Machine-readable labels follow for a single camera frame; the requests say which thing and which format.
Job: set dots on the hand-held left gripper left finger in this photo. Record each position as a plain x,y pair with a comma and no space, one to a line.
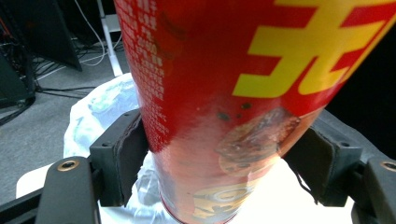
124,155

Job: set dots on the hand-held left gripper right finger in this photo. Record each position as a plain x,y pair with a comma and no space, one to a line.
330,168

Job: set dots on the red chip can yellow lid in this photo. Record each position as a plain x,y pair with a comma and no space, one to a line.
224,93

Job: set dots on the black stand panel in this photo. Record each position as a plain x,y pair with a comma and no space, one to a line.
46,31

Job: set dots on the white metal desk frame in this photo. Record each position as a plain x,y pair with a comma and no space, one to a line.
111,46

